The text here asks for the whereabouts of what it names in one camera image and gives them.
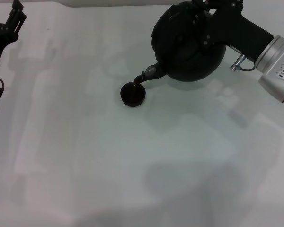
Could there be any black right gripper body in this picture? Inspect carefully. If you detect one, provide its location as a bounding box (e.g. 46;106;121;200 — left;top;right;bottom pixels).
208;6;275;64

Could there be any small dark teacup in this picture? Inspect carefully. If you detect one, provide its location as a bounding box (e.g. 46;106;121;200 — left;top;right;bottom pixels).
119;81;147;108

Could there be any right arm cable with connector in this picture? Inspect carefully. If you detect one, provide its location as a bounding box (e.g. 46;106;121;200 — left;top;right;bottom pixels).
230;53;261;72

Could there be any black round teapot with handle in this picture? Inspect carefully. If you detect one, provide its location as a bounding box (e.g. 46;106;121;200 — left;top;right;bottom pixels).
132;0;228;91

